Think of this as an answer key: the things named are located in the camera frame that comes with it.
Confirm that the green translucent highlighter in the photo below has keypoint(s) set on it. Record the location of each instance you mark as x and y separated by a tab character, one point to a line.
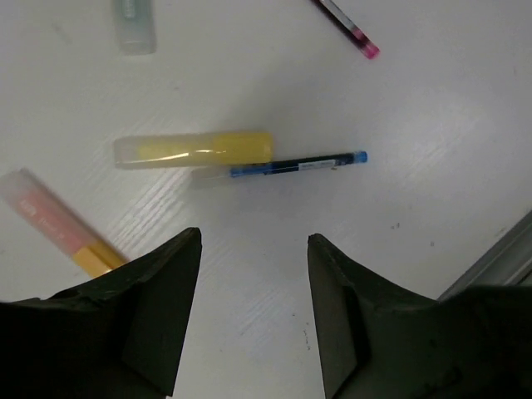
135	26

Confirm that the aluminium table edge rail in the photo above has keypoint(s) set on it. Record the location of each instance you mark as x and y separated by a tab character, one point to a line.
507	263

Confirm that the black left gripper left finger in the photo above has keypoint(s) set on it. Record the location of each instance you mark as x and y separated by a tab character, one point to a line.
117	336

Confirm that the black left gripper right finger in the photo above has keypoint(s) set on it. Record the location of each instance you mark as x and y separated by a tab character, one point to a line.
379	340

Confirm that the blue gel pen refill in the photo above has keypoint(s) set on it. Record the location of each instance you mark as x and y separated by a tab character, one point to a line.
207	176

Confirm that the yellow translucent highlighter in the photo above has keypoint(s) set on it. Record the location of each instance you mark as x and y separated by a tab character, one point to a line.
225	148

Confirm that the orange pink highlighter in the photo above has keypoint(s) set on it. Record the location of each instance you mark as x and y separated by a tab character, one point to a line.
45	212

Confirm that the red gel pen refill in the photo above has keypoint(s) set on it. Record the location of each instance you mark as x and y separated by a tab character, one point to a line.
340	19

